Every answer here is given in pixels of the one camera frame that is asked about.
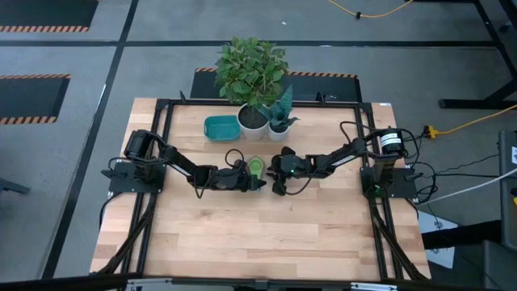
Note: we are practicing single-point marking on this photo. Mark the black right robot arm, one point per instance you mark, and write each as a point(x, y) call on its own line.
point(343, 155)

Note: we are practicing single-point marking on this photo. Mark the teal plastic basket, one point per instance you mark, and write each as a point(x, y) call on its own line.
point(222, 128)

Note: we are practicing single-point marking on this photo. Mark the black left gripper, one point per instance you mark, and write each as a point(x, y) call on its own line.
point(232, 180)

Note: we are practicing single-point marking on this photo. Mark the black hazard-striped floor mat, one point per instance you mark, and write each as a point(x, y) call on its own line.
point(323, 89)
point(44, 12)
point(28, 97)

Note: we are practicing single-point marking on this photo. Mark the black furniture foot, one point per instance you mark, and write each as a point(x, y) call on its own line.
point(12, 186)

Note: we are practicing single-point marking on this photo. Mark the black desk leg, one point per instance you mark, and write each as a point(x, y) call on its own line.
point(476, 104)

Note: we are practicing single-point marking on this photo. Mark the small white plant pot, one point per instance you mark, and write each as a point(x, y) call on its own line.
point(278, 135)

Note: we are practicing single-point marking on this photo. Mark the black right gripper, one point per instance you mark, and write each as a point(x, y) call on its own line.
point(292, 165)

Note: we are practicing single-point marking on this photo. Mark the snake plant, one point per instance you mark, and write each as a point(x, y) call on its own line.
point(280, 109)

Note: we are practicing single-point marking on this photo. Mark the large white plant pot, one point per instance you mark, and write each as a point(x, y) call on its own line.
point(252, 131)

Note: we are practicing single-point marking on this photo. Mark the leafy green potted plant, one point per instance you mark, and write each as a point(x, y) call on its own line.
point(250, 70)

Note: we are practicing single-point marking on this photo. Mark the green measuring cup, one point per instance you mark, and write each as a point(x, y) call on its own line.
point(255, 166)

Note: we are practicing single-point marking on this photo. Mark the black floor beam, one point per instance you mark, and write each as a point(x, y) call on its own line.
point(460, 236)

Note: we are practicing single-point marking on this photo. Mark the grey cabinet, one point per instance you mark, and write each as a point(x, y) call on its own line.
point(508, 194)

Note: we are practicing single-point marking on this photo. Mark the black aluminium table frame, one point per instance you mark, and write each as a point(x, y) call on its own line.
point(262, 103)

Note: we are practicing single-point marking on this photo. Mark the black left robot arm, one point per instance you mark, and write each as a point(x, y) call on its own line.
point(182, 163)

